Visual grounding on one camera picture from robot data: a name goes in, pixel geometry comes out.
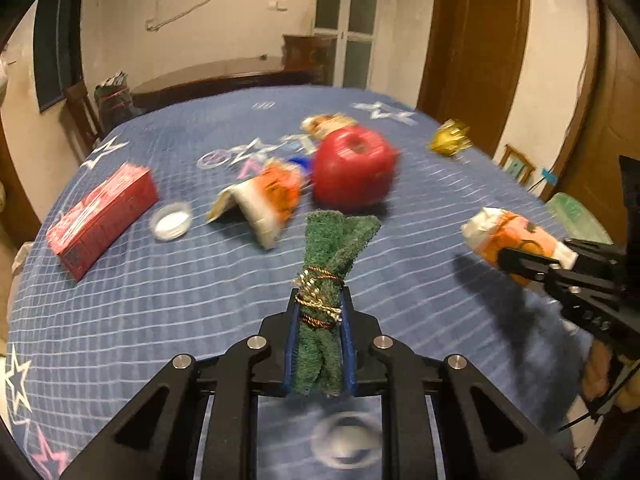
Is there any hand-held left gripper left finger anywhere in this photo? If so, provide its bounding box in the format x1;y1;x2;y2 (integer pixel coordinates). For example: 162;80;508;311
60;287;303;480

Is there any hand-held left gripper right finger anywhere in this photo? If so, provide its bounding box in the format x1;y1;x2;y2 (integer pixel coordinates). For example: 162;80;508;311
340;287;578;480

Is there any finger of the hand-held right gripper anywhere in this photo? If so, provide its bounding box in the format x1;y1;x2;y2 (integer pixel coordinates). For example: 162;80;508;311
499;247;567;287
564;239;626;267

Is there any orange white small packet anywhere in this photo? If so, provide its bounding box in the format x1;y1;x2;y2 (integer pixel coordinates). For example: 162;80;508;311
461;206;580;288

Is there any green scouring cloth bundle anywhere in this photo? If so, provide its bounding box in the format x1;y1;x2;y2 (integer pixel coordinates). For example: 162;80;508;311
291;210;382;398

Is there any person's right hand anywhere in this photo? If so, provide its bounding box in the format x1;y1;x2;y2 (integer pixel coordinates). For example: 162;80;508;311
582;342;640;413

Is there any pale green plastic item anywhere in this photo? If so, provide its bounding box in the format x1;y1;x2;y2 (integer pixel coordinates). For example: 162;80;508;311
545;192;613;246

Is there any small wooden chair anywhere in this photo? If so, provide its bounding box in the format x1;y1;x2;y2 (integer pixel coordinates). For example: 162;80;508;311
499;144;537;186

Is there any blue star print tablecloth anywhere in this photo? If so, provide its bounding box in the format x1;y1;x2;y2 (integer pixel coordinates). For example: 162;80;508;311
0;85;616;480

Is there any orange white paper bag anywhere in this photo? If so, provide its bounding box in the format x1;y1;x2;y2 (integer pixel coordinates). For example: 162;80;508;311
206;157;307;251

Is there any yellow candy wrapper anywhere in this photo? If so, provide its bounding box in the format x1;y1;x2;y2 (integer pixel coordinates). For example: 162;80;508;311
429;119;473;157

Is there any large brown wooden wardrobe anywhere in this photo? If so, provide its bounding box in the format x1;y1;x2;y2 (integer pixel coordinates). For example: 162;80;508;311
565;25;640;206

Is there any clear plastic lid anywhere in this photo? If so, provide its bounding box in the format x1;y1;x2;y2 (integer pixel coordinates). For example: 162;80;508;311
150;201;193;242

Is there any red apple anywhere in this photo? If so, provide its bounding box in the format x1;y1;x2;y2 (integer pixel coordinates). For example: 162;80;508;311
312;127;401;211

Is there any blue bottle cap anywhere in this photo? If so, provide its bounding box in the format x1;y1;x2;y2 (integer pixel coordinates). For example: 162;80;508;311
287;154;316;176

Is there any orange cardboard box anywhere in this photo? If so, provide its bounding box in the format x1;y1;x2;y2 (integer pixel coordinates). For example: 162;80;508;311
300;114;360;142

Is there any red cardboard box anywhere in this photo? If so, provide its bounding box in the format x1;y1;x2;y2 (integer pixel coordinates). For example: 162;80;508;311
46;161;160;282

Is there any brown wooden door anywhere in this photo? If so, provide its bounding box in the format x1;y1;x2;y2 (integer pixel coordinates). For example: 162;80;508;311
417;0;531;121

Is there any dark wooden table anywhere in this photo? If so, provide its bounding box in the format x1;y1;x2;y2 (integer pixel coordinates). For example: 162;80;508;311
130;56;323;111

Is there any dark wooden cabinet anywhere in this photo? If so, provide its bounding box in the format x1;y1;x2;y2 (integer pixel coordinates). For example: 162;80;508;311
282;34;340;86

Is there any white glass door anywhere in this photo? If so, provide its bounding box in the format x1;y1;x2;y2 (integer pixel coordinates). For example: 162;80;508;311
314;0;383;90

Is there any dark tied bag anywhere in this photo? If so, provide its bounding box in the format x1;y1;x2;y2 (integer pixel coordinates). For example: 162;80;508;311
95;71;133;133

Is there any dark window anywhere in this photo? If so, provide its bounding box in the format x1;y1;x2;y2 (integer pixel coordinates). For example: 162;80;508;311
32;0;83;113

